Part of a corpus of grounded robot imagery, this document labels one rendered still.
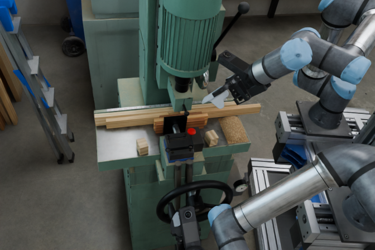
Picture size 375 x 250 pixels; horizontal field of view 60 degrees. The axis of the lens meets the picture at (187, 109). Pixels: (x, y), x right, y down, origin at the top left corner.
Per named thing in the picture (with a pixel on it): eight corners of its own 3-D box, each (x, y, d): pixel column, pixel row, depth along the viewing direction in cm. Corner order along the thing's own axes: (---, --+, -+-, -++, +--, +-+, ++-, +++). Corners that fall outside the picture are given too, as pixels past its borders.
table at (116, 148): (99, 194, 114) (97, 185, 109) (95, 129, 134) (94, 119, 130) (257, 171, 128) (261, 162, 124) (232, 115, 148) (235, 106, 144)
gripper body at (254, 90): (235, 106, 101) (263, 93, 92) (219, 83, 100) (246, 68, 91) (246, 95, 106) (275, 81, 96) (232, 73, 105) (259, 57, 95)
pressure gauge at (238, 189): (232, 195, 145) (236, 186, 139) (230, 188, 148) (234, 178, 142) (245, 193, 147) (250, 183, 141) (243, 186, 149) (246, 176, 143)
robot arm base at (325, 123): (334, 107, 163) (342, 93, 156) (344, 130, 152) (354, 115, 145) (304, 105, 162) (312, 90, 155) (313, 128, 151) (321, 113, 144)
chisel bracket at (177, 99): (173, 115, 124) (174, 99, 118) (166, 90, 134) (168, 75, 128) (192, 113, 126) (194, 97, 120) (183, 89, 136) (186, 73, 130)
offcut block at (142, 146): (139, 155, 120) (139, 148, 117) (136, 147, 122) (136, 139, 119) (148, 153, 121) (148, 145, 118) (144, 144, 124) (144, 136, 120)
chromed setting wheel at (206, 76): (200, 96, 138) (205, 73, 129) (193, 77, 146) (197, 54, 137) (207, 95, 138) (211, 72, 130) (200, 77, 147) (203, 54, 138)
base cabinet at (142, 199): (131, 254, 182) (128, 187, 131) (121, 168, 220) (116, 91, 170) (207, 239, 192) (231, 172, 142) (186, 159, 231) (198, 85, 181)
